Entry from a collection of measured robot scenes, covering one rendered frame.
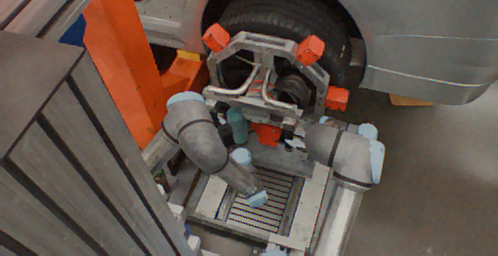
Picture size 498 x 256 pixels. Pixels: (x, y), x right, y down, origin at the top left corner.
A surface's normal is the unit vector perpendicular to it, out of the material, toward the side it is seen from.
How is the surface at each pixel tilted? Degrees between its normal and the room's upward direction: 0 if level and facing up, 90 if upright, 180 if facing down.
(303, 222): 0
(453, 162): 0
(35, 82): 0
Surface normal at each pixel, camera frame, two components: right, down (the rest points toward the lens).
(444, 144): -0.06, -0.59
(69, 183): 0.95, 0.22
